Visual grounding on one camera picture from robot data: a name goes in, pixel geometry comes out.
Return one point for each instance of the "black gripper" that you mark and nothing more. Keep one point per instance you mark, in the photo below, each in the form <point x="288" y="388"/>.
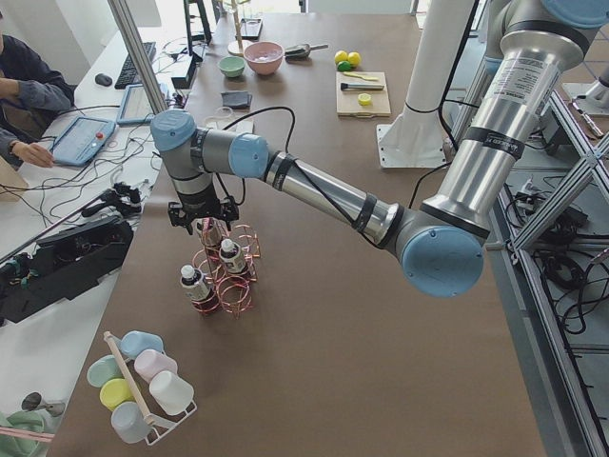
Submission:
<point x="196" y="208"/>

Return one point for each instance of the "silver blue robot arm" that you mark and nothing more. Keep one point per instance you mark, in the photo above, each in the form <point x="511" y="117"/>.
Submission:
<point x="439" y="243"/>
<point x="597" y="93"/>

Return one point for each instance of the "tea bottle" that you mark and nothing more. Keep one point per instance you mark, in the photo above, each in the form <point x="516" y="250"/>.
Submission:
<point x="232" y="257"/>
<point x="195" y="285"/>

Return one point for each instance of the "cream rectangular tray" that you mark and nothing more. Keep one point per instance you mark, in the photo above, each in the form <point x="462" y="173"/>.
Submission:
<point x="215" y="122"/>

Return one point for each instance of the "clear wine glass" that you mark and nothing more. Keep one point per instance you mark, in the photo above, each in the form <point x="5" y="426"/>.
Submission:
<point x="224" y="113"/>

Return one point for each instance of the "blue teach pendant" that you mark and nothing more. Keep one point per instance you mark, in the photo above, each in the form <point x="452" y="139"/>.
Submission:
<point x="135" y="108"/>
<point x="81" y="140"/>

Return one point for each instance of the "grey folded cloth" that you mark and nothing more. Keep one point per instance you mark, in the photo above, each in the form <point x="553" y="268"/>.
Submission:
<point x="237" y="99"/>

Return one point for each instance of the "black open equipment case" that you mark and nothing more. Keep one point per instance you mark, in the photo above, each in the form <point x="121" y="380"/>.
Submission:
<point x="64" y="266"/>

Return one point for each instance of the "green bowl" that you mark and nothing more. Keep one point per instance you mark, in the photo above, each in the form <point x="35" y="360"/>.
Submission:
<point x="232" y="66"/>

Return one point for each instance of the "blue cup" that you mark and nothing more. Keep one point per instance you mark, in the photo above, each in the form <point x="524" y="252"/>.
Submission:
<point x="136" y="341"/>

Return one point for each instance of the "black computer mouse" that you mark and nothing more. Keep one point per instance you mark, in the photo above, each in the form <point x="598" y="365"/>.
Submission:
<point x="103" y="80"/>

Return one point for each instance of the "pink cup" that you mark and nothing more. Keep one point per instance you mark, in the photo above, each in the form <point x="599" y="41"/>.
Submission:
<point x="150" y="362"/>

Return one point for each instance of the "wooden stand round base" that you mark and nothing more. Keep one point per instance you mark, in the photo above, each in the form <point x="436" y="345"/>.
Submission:
<point x="239" y="44"/>

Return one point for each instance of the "pink bowl of ice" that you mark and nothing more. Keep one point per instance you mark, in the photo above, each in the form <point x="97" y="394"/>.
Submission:
<point x="264" y="57"/>

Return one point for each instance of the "green cup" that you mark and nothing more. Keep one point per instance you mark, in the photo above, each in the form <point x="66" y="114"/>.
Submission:
<point x="103" y="370"/>

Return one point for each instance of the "wooden cutting board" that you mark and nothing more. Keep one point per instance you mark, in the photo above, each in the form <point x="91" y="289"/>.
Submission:
<point x="347" y="101"/>

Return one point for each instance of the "black square tray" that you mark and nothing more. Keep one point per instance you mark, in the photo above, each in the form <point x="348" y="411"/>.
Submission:
<point x="250" y="28"/>

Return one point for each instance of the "white cup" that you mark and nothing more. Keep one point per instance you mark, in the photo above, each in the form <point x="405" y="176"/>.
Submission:
<point x="172" y="393"/>

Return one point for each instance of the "metal ice scoop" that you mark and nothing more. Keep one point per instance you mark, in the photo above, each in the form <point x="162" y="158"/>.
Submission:
<point x="302" y="51"/>

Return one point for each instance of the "steel muddler black tip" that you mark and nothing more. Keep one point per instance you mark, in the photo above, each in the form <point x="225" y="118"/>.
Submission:
<point x="361" y="87"/>

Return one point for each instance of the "seated person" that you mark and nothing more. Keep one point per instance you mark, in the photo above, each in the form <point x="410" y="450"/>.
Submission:
<point x="32" y="96"/>

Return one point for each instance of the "yellow cup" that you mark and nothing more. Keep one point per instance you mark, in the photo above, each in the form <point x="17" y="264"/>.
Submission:
<point x="114" y="393"/>

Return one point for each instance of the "half lemon slice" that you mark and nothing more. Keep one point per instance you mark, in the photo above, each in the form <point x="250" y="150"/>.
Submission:
<point x="364" y="99"/>

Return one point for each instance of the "yellow plastic knife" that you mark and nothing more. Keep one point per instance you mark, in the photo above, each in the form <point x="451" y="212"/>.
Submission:
<point x="361" y="76"/>

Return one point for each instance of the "yellow lemon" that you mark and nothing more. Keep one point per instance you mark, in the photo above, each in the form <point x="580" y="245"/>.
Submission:
<point x="340" y="56"/>

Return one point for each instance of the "grey cup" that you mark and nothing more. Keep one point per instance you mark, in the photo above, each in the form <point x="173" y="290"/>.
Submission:
<point x="128" y="422"/>

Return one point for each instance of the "metal jigger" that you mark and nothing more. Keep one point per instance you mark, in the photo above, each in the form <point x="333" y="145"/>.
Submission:
<point x="34" y="401"/>

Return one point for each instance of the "copper wire bottle basket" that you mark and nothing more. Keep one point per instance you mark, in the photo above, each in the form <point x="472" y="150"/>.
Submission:
<point x="232" y="291"/>

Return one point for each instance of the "aluminium frame post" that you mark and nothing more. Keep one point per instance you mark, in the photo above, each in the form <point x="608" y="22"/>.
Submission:
<point x="132" y="39"/>

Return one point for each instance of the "white wire cup rack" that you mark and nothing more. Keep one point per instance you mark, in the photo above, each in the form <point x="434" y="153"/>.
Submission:
<point x="161" y="423"/>

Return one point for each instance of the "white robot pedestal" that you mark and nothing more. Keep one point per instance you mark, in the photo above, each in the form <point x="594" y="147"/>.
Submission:
<point x="415" y="138"/>

